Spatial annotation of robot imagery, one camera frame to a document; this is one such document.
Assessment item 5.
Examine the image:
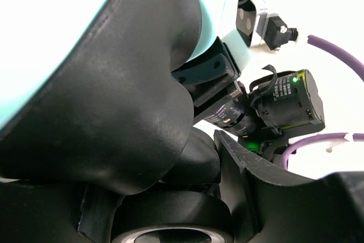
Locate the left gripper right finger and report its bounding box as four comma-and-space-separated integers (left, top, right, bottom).
214, 130, 363, 242

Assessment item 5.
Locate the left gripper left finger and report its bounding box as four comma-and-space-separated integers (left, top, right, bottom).
1, 181, 123, 242

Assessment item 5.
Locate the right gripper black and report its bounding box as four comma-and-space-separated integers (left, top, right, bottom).
172, 38, 256, 137

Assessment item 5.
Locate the pink teal kids suitcase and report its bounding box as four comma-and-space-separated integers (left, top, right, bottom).
1, 0, 237, 242

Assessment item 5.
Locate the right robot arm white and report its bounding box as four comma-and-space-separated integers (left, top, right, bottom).
172, 38, 325, 164

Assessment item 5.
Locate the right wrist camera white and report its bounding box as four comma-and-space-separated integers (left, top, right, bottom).
235, 0, 299, 51

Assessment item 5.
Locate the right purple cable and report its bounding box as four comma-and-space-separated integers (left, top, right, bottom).
281, 34, 364, 170

